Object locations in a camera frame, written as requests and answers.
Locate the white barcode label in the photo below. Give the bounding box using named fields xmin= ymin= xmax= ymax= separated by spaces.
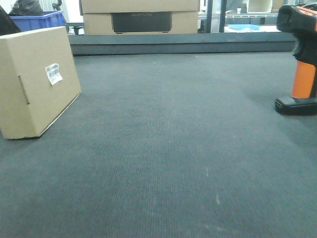
xmin=45 ymin=63 xmax=62 ymax=85

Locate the black vertical pole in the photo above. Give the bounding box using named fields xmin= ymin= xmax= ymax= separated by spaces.
xmin=205 ymin=0 xmax=213 ymax=34
xmin=219 ymin=0 xmax=227 ymax=33

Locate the upper stacked cardboard box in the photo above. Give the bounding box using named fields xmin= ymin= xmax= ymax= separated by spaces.
xmin=81 ymin=0 xmax=199 ymax=13

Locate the beige box on shelf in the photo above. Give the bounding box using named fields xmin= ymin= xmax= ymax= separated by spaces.
xmin=247 ymin=0 xmax=273 ymax=13

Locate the orange black barcode scanner gun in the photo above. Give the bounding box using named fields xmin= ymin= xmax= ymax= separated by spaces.
xmin=274 ymin=5 xmax=317 ymax=116

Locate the large Ecoflow cardboard box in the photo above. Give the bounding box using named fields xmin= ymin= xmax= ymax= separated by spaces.
xmin=84 ymin=11 xmax=198 ymax=35

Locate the brown cardboard package box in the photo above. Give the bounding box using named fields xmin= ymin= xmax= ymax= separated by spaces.
xmin=0 ymin=26 xmax=81 ymax=139

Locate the black bag in bin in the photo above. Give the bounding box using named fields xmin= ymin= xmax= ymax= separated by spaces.
xmin=8 ymin=0 xmax=44 ymax=16

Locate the light blue tray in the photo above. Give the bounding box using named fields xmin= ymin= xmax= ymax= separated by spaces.
xmin=224 ymin=24 xmax=263 ymax=33

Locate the blue plastic bin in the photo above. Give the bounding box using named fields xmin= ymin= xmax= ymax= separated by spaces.
xmin=10 ymin=11 xmax=65 ymax=32

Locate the black garment at left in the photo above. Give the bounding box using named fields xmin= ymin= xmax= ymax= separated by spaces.
xmin=0 ymin=6 xmax=21 ymax=36

